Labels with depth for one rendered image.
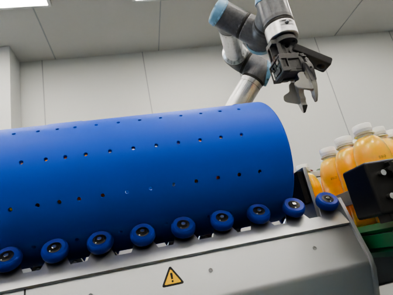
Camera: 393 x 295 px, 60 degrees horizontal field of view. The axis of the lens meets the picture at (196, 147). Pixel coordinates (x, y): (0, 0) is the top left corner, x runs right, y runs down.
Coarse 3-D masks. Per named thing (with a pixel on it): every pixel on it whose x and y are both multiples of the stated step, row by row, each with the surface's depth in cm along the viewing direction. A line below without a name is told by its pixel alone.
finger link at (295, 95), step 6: (294, 90) 95; (300, 90) 95; (288, 96) 95; (294, 96) 95; (300, 96) 95; (288, 102) 95; (294, 102) 95; (300, 102) 95; (300, 108) 95; (306, 108) 94
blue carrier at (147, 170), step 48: (0, 144) 61; (48, 144) 61; (96, 144) 62; (144, 144) 63; (192, 144) 65; (240, 144) 66; (288, 144) 68; (0, 192) 56; (48, 192) 58; (96, 192) 59; (144, 192) 61; (192, 192) 63; (240, 192) 66; (288, 192) 68; (0, 240) 57; (48, 240) 59
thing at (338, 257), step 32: (352, 224) 66; (192, 256) 60; (224, 256) 60; (256, 256) 61; (288, 256) 61; (320, 256) 62; (352, 256) 62; (32, 288) 54; (64, 288) 55; (96, 288) 55; (128, 288) 56; (160, 288) 56; (192, 288) 56; (224, 288) 57; (256, 288) 57; (288, 288) 58; (320, 288) 60; (352, 288) 61
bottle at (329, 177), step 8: (328, 160) 84; (320, 168) 86; (328, 168) 83; (320, 176) 85; (328, 176) 83; (336, 176) 82; (328, 184) 83; (336, 184) 81; (328, 192) 83; (336, 192) 81
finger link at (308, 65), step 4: (304, 60) 91; (308, 60) 90; (304, 64) 90; (308, 64) 89; (304, 68) 91; (308, 68) 89; (312, 68) 89; (308, 72) 89; (312, 72) 88; (312, 76) 89
